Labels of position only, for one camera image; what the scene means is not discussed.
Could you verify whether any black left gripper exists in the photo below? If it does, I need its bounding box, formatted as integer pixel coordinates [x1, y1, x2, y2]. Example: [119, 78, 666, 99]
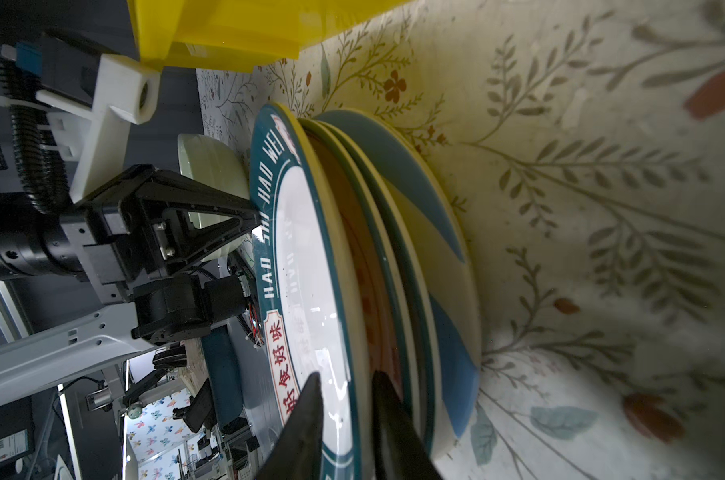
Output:
[60, 169, 258, 303]

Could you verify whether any light green bowl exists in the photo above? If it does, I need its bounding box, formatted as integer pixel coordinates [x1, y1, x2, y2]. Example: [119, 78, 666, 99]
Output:
[178, 134, 250, 262]

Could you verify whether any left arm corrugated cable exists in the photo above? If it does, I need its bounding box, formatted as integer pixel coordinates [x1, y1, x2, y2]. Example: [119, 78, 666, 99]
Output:
[0, 38, 70, 215]

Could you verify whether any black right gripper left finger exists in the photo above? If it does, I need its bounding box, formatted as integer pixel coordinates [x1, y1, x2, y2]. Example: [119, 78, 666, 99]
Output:
[256, 372, 324, 480]

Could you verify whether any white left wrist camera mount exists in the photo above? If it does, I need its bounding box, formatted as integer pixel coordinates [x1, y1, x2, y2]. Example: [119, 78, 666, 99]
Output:
[36, 54, 160, 203]

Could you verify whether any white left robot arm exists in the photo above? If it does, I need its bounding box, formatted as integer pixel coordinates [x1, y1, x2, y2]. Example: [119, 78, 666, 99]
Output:
[0, 165, 258, 407]

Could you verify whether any blue white striped plate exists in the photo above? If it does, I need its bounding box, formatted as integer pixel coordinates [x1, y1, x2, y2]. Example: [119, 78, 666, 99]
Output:
[316, 109, 482, 458]

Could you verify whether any yellow plastic bin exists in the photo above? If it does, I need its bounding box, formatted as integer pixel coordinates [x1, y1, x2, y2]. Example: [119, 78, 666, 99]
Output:
[128, 0, 403, 72]

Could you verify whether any green rim Hao Wei plate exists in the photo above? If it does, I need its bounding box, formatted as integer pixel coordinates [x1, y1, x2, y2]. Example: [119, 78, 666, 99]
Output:
[250, 102, 374, 479]

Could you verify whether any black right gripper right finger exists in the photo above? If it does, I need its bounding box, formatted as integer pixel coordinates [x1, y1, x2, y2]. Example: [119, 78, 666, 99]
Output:
[372, 371, 441, 480]

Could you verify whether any orange sunburst plate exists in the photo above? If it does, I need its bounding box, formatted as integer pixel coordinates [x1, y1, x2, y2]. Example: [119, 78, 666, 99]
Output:
[300, 119, 422, 430]

